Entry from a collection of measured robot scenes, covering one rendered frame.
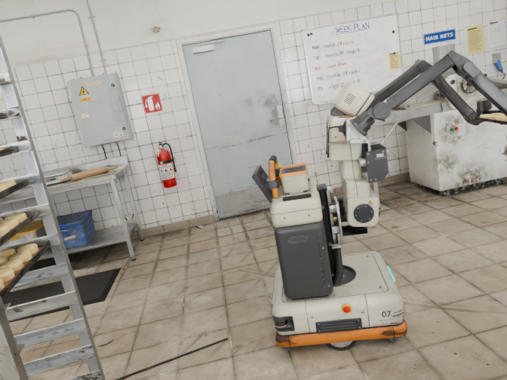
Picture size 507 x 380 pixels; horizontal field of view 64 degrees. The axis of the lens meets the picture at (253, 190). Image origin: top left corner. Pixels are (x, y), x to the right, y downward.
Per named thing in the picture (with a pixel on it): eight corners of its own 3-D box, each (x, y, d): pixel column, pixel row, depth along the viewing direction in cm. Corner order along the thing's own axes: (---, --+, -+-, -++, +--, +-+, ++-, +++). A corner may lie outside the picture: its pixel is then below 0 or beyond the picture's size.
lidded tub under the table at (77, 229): (49, 253, 402) (41, 228, 396) (63, 238, 447) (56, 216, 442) (89, 244, 406) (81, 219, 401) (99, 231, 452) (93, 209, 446)
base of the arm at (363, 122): (348, 121, 196) (351, 123, 184) (361, 108, 194) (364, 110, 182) (361, 133, 197) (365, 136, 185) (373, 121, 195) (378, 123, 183)
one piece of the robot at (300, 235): (287, 323, 212) (259, 167, 194) (290, 277, 265) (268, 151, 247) (352, 317, 207) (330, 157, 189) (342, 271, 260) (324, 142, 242)
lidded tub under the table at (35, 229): (1, 263, 398) (-7, 238, 393) (22, 247, 444) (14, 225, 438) (42, 255, 402) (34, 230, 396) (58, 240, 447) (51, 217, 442)
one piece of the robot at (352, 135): (345, 143, 190) (346, 119, 187) (345, 142, 195) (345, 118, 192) (368, 143, 189) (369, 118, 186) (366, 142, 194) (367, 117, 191)
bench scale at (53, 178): (35, 188, 391) (32, 179, 390) (43, 183, 422) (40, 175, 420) (67, 182, 397) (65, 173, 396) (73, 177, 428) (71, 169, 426)
